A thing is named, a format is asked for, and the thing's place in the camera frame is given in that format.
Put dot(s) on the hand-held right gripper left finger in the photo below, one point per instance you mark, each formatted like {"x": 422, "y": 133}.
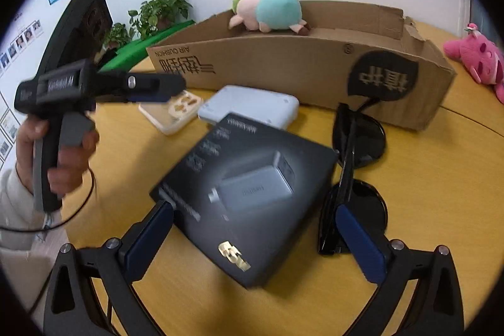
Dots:
{"x": 149, "y": 241}

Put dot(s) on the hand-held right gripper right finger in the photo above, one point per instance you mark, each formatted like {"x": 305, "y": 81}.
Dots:
{"x": 360, "y": 245}

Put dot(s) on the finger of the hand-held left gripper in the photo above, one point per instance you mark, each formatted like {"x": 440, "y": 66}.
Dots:
{"x": 145, "y": 96}
{"x": 165, "y": 83}

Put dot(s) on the cream phone case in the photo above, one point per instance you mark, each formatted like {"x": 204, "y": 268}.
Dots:
{"x": 161, "y": 119}

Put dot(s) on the pale blue keyboard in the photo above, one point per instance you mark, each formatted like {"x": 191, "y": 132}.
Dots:
{"x": 252, "y": 103}

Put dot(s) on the black sunglasses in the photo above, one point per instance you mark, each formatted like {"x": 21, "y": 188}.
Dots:
{"x": 364, "y": 139}

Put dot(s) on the black charger box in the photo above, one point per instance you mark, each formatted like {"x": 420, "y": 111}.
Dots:
{"x": 252, "y": 194}

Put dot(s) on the brown cardboard box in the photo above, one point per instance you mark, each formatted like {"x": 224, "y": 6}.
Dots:
{"x": 299, "y": 64}

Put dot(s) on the person's left forearm white sleeve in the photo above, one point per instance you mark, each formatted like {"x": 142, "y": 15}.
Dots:
{"x": 15, "y": 210}

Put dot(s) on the person's left hand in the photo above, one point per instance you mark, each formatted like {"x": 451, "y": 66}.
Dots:
{"x": 27, "y": 141}

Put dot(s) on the green table cloth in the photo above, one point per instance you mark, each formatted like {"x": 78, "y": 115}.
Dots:
{"x": 134, "y": 50}

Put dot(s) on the small potted green plant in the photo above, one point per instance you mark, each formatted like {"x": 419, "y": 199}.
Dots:
{"x": 118, "y": 35}

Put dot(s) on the large potted green plant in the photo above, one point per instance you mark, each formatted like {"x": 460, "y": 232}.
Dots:
{"x": 161, "y": 11}

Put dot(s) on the pink and teal pig plush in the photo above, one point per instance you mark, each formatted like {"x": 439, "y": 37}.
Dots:
{"x": 271, "y": 13}

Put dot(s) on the pink bear plush toy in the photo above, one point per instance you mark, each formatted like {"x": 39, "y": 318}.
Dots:
{"x": 478, "y": 52}

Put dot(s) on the row of wall photos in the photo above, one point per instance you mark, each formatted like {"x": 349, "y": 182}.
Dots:
{"x": 21, "y": 40}

